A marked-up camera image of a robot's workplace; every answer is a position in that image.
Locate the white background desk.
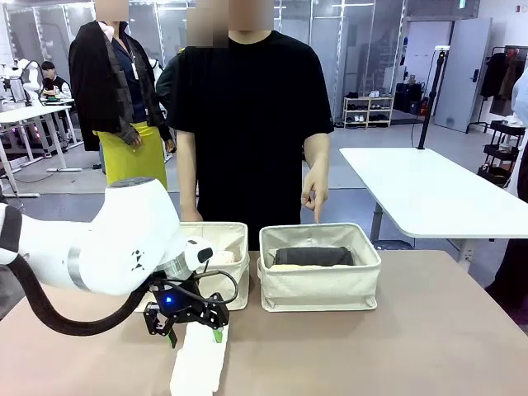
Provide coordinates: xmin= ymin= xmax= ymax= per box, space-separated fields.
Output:
xmin=0 ymin=97 xmax=83 ymax=195

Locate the person in black t-shirt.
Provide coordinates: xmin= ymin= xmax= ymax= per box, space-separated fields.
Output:
xmin=167 ymin=28 xmax=335 ymax=251

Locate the thin black camera cable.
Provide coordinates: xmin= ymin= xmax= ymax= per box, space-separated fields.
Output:
xmin=163 ymin=269 xmax=241 ymax=307

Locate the grey towel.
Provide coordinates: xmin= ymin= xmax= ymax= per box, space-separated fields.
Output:
xmin=273 ymin=246 xmax=356 ymax=267

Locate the white towel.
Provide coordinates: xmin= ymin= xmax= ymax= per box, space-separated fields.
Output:
xmin=169 ymin=323 xmax=230 ymax=395

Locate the yellow towel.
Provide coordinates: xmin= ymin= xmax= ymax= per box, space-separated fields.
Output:
xmin=267 ymin=262 xmax=358 ymax=272

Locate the white side table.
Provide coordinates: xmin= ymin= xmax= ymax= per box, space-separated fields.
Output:
xmin=338 ymin=147 xmax=528 ymax=274

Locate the white humanoid background robot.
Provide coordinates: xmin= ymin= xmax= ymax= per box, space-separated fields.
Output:
xmin=146 ymin=57 xmax=166 ymax=82

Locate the grey textured cover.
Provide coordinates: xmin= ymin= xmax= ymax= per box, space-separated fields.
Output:
xmin=0 ymin=263 xmax=26 ymax=322

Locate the seated person in dark jacket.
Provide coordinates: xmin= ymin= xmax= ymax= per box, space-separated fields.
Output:
xmin=39 ymin=60 xmax=73 ymax=103

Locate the person's right forearm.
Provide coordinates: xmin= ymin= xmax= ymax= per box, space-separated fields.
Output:
xmin=176 ymin=131 xmax=200 ymax=214

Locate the grey door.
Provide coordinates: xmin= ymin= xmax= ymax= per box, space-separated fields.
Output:
xmin=432 ymin=18 xmax=494 ymax=134

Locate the pink towel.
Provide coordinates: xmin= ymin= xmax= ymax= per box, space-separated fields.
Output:
xmin=209 ymin=248 xmax=245 ymax=266

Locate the light wooden shoe rack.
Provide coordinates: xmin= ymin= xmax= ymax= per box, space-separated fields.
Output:
xmin=342 ymin=95 xmax=395 ymax=130

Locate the person's left hand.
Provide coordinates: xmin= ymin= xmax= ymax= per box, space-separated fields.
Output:
xmin=299 ymin=169 xmax=331 ymax=225

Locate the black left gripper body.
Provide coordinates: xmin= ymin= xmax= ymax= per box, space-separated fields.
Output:
xmin=149 ymin=280 xmax=205 ymax=322

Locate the black camera tripod pole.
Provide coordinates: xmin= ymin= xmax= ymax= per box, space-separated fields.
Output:
xmin=417 ymin=45 xmax=452 ymax=150

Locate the clothes rack with coats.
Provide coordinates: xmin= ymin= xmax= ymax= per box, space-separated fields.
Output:
xmin=480 ymin=45 xmax=528 ymax=134

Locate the person in white top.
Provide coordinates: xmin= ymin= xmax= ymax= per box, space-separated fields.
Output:
xmin=485 ymin=65 xmax=528 ymax=315

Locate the cream fabric basket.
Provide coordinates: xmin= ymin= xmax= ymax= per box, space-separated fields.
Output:
xmin=135 ymin=221 xmax=251 ymax=313
xmin=257 ymin=222 xmax=383 ymax=314

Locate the black bags pile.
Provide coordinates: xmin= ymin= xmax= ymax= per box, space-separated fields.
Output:
xmin=394 ymin=82 xmax=432 ymax=116

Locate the person's right hand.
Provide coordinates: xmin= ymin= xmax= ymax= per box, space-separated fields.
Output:
xmin=180 ymin=207 xmax=205 ymax=224

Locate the black left arm cable sleeve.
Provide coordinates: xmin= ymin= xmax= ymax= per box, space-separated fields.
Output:
xmin=0 ymin=204 xmax=150 ymax=337

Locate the person with yellow apron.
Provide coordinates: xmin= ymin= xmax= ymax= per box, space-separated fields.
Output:
xmin=68 ymin=0 xmax=177 ymax=193

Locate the black utility cart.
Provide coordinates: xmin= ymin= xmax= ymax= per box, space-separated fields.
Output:
xmin=477 ymin=120 xmax=527 ymax=187

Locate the person's left forearm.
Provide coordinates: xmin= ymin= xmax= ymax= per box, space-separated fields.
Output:
xmin=303 ymin=132 xmax=332 ymax=178

